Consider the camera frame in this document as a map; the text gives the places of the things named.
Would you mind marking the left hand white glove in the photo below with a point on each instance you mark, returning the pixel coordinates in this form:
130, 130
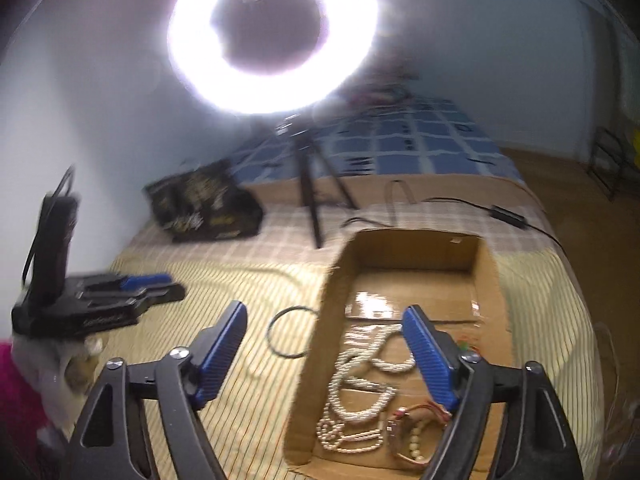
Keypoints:
61, 371

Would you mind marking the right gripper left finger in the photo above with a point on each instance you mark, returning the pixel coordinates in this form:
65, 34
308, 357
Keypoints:
112, 438

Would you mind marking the magenta sleeve forearm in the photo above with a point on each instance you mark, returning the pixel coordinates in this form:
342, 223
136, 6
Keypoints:
24, 452

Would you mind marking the blue checkered bedsheet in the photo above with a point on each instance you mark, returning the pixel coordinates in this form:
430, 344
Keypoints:
426, 136

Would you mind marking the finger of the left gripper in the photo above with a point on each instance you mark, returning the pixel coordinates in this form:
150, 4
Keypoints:
158, 294
136, 282

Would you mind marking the black tripod stand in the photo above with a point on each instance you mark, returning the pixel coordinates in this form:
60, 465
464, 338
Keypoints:
300, 131

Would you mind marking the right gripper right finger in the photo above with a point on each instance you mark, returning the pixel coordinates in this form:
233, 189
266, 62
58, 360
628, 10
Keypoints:
535, 440

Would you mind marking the folded floral quilt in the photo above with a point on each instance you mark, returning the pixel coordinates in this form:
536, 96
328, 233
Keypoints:
380, 87

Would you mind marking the black metal chair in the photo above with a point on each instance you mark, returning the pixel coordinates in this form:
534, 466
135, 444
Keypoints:
612, 164

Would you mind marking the yellow striped cloth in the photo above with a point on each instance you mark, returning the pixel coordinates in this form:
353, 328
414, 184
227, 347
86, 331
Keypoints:
548, 320

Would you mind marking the black ring bangle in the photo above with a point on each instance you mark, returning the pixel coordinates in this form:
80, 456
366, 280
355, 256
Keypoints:
288, 332

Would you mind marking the white ring light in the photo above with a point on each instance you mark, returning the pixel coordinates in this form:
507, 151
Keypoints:
260, 57

